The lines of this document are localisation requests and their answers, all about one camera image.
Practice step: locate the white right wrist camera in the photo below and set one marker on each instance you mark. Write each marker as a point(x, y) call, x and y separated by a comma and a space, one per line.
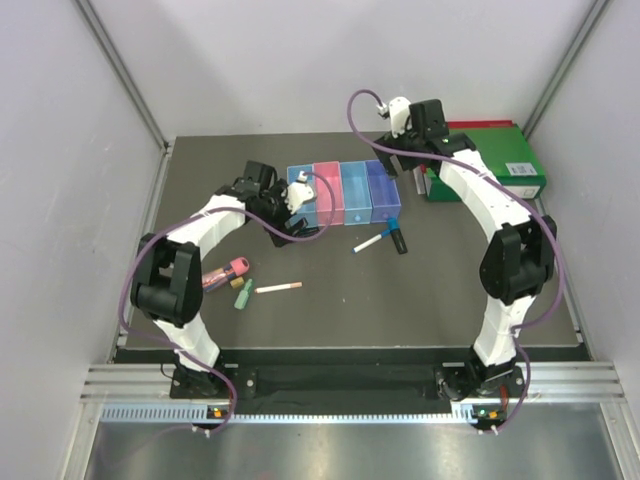
point(397, 111)

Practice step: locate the aluminium rail bar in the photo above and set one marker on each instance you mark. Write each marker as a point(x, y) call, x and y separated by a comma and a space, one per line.
point(574, 382)
point(127, 383)

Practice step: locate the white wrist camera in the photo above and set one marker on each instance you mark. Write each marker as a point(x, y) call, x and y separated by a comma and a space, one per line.
point(397, 111)
point(299, 193)

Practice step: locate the green ring binder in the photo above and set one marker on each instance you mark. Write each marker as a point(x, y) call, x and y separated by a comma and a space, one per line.
point(527, 188)

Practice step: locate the left aluminium frame post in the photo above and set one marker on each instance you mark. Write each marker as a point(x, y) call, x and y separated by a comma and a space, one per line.
point(113, 57)

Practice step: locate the light blue drawer box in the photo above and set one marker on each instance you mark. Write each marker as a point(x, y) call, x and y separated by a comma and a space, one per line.
point(307, 211)

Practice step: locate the purple cap black highlighter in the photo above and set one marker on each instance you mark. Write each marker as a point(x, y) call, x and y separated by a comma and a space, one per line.
point(307, 232)

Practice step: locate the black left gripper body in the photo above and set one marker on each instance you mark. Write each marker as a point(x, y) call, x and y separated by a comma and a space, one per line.
point(274, 207)

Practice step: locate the blue cap black highlighter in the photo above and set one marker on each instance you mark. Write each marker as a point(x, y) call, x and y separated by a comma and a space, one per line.
point(394, 231)

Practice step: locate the aluminium frame post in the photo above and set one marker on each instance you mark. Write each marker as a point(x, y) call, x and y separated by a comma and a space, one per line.
point(113, 57)
point(595, 12)

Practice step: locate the small yellow block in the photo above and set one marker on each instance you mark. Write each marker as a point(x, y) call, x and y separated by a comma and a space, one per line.
point(236, 283)

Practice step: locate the purple drawer box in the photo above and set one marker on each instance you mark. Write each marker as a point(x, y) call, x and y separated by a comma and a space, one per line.
point(384, 193)

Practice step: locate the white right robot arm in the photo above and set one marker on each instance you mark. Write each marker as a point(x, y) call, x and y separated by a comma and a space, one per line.
point(519, 258)

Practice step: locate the pink cap pen tube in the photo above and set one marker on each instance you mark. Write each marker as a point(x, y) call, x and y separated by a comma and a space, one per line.
point(226, 274)

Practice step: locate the white orange pen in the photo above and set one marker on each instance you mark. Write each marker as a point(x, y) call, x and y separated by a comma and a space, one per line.
point(279, 287)

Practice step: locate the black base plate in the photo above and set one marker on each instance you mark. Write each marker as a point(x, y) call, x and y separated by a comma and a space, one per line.
point(308, 384)

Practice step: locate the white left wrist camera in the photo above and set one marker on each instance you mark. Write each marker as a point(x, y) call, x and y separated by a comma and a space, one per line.
point(299, 193)

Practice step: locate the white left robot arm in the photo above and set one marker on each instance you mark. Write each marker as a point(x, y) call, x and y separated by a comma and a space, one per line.
point(168, 284)

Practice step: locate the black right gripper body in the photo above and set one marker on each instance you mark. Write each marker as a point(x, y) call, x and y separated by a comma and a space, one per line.
point(405, 140)

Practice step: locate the pink drawer box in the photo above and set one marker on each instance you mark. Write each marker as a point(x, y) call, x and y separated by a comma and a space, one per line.
point(332, 173)

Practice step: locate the white blue marker pen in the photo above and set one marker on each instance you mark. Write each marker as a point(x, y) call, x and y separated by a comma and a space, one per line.
point(370, 241)

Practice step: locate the left aluminium rail bar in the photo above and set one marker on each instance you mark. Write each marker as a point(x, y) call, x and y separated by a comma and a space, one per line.
point(127, 383)

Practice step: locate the sky blue drawer box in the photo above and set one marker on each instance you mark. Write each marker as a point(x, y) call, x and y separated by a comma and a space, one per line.
point(357, 199)

